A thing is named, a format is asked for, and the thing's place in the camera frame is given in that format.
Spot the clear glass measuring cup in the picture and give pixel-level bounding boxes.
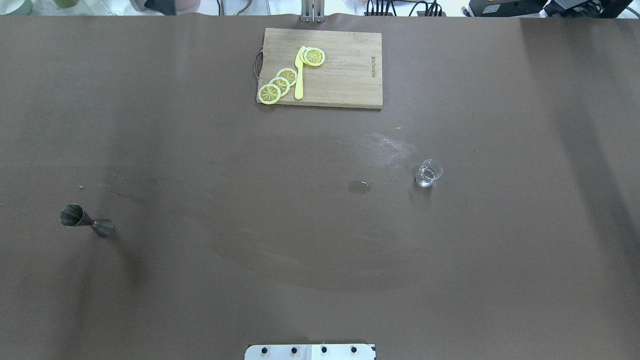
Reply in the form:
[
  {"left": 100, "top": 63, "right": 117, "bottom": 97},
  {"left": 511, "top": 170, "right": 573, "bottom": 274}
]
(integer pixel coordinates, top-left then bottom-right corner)
[{"left": 414, "top": 158, "right": 444, "bottom": 188}]

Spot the steel jigger shaker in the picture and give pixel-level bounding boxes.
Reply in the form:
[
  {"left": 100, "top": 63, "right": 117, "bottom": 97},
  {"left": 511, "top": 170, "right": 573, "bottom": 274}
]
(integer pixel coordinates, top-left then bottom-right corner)
[{"left": 59, "top": 203, "right": 115, "bottom": 238}]

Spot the green plastic cup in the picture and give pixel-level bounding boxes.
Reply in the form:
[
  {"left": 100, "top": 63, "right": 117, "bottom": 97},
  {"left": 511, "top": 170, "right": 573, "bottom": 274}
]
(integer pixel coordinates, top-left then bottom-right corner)
[{"left": 53, "top": 0, "right": 79, "bottom": 9}]

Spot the yellow plastic knife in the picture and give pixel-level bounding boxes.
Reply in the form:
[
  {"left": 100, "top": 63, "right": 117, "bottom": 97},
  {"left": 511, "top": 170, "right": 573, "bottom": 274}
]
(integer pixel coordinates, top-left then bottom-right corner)
[{"left": 294, "top": 45, "right": 306, "bottom": 100}]

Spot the lemon slice far end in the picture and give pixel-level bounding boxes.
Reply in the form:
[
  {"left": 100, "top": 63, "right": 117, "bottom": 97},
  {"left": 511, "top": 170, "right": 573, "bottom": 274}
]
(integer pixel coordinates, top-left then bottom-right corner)
[{"left": 256, "top": 83, "right": 282, "bottom": 105}]

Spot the bamboo cutting board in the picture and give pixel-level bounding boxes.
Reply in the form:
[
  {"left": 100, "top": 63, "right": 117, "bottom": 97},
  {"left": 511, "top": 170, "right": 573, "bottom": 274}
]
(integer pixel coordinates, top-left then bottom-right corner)
[{"left": 254, "top": 27, "right": 384, "bottom": 110}]

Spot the lemon slice by knife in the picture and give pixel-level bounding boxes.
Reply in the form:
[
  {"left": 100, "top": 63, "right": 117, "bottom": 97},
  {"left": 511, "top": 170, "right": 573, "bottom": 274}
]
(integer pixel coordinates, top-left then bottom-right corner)
[{"left": 299, "top": 47, "right": 327, "bottom": 68}]

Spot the pink bowl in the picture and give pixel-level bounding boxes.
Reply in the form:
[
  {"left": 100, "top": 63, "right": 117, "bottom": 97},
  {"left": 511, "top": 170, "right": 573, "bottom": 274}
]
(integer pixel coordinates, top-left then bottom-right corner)
[{"left": 130, "top": 0, "right": 202, "bottom": 16}]

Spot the aluminium frame post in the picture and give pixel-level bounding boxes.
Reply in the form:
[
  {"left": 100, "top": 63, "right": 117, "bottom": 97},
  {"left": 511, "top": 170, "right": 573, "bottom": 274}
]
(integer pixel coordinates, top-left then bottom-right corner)
[{"left": 300, "top": 0, "right": 326, "bottom": 24}]

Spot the white pedestal base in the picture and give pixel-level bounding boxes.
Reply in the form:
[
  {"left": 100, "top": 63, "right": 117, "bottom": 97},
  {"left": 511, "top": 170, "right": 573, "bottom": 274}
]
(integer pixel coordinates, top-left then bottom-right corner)
[{"left": 244, "top": 343, "right": 377, "bottom": 360}]

